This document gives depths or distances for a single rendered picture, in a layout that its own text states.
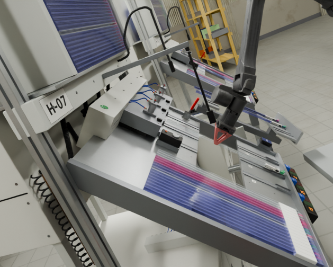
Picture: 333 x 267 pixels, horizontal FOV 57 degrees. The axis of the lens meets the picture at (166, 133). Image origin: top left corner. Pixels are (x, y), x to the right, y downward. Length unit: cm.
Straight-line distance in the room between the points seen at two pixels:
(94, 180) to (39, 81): 29
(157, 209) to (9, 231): 43
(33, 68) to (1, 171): 27
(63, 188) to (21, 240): 27
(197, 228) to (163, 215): 9
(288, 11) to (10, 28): 971
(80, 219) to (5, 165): 23
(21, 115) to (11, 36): 22
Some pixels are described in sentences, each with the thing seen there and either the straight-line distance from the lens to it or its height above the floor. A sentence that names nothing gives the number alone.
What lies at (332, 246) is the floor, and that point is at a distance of 204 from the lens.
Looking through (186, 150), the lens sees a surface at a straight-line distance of 107.
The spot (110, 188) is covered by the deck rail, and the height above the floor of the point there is 112.
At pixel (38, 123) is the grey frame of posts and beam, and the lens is 71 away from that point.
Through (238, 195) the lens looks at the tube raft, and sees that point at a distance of 96.
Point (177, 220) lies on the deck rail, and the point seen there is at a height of 99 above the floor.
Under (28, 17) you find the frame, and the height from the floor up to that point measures 155.
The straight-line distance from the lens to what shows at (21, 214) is 92.
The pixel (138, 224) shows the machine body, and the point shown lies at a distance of 155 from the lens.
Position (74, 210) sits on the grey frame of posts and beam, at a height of 111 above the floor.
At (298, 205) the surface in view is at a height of 73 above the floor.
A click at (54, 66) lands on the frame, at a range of 82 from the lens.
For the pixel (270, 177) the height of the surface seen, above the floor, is 77.
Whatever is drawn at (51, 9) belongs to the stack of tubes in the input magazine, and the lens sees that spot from 87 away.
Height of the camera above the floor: 142
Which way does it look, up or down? 18 degrees down
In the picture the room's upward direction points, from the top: 22 degrees counter-clockwise
